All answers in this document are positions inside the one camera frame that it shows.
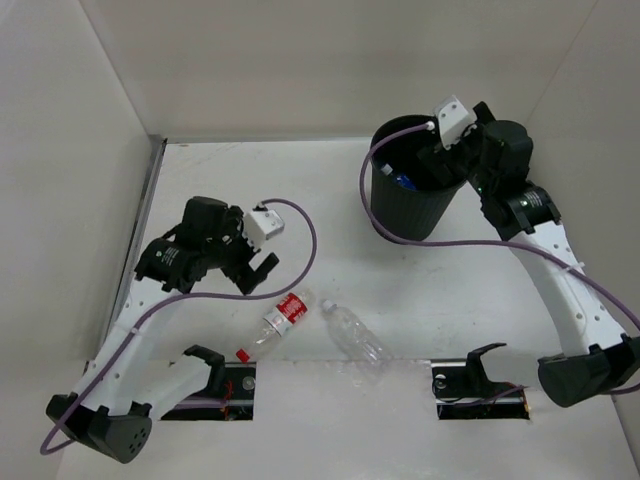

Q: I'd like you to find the blue label plastic bottle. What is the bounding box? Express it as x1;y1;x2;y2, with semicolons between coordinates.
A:
380;164;416;191

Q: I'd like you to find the red label plastic bottle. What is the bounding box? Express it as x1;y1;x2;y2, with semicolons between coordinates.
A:
235;289;316;363

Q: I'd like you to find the black ribbed plastic bin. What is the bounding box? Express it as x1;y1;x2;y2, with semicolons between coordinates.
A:
370;114;466;241

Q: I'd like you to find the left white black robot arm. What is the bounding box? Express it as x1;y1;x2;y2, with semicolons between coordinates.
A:
46;196;284;464

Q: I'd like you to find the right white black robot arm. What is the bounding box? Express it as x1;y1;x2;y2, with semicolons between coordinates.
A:
419;97;639;407

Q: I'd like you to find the clear unlabelled plastic bottle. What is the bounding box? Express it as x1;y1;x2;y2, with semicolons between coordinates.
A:
320;299;393;381

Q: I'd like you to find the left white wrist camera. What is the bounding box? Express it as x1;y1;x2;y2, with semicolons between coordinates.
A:
242;203;285;251

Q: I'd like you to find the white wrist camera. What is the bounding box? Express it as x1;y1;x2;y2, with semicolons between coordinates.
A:
433;95;477;150
242;203;285;251

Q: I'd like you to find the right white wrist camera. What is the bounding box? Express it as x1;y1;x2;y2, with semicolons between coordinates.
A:
433;95;477;150

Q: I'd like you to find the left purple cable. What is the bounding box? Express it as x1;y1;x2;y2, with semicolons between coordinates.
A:
39;198;320;456

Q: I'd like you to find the purple cable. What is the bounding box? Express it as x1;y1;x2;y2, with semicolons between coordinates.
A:
359;122;640;396
39;198;320;456

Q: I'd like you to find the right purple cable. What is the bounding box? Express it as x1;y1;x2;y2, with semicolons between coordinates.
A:
359;122;640;396

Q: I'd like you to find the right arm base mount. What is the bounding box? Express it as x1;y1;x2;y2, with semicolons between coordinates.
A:
431;358;530;420

